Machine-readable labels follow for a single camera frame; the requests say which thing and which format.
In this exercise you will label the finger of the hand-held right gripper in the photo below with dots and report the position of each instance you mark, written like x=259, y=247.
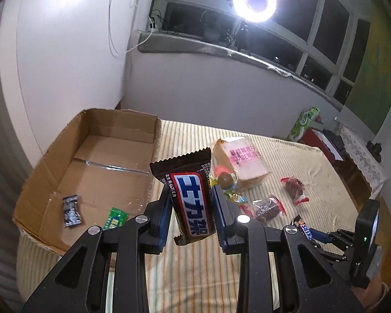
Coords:
x=335, y=254
x=322, y=237

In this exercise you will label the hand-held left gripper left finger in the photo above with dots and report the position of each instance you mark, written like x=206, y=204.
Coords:
x=165, y=216

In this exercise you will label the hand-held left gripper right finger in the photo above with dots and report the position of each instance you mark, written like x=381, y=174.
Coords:
x=219, y=216

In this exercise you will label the small brown chocolate bar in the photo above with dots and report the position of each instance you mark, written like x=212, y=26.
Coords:
x=304, y=230

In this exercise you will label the brown chocolate bar blue label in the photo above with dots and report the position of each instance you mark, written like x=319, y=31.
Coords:
x=189, y=202

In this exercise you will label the clear red-edged brownie packet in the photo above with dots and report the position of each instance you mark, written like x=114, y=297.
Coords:
x=266, y=210

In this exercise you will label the cardboard box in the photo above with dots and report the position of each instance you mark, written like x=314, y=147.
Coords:
x=110, y=150

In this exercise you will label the person's right forearm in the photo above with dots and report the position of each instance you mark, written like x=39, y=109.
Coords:
x=373, y=296

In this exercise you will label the yellow wrapped candy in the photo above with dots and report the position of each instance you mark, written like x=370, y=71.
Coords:
x=234, y=197

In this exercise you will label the round brown chocolate ball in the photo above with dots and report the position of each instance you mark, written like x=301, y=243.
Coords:
x=226, y=180

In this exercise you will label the orange wrapped candy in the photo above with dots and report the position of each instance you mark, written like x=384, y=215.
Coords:
x=222, y=171

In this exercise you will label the green candy packet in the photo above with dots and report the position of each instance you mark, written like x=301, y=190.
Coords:
x=116, y=218

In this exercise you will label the red wrapped date snack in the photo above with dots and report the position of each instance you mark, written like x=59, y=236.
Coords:
x=293, y=189

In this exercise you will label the bread package pink label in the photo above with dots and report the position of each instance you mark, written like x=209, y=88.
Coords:
x=244, y=163

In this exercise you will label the white lace tablecloth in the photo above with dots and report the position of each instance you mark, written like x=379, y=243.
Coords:
x=358, y=156

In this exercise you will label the black object on tablecloth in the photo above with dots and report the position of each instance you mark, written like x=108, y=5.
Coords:
x=374, y=150

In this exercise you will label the black white candy packet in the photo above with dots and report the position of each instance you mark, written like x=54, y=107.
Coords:
x=72, y=211

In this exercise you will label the red box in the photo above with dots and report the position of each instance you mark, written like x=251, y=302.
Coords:
x=314, y=138

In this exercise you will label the green tissue pack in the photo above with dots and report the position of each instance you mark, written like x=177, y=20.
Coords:
x=301, y=124

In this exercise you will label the striped curtain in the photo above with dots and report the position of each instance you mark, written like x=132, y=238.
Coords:
x=3, y=186

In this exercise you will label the black light tripod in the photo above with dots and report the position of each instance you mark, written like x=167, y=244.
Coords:
x=242, y=37

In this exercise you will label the white wardrobe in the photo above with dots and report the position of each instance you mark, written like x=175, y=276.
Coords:
x=68, y=55

